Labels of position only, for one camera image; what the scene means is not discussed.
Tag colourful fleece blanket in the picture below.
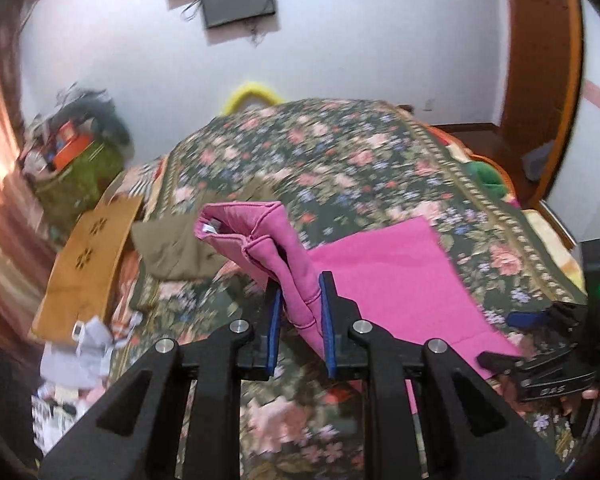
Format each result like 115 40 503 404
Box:
426 126 584 290

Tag striped cloth under bedspread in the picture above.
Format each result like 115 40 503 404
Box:
97 155 168 206

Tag orange box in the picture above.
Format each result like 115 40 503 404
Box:
53 120 93 171

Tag yellow curved headboard tube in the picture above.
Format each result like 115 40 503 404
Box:
220 81 284 116

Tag floral dark green bedspread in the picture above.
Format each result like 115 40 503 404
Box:
142 99 584 479

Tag brown wooden board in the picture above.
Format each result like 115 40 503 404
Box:
30 196 143 346

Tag olive green shorts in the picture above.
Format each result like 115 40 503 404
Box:
130 179 292 282

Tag green fabric storage bag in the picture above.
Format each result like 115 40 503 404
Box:
33 141 123 243

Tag pink pants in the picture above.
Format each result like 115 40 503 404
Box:
194 200 527 415

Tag brown wooden door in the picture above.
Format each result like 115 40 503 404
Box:
500 0 583 207

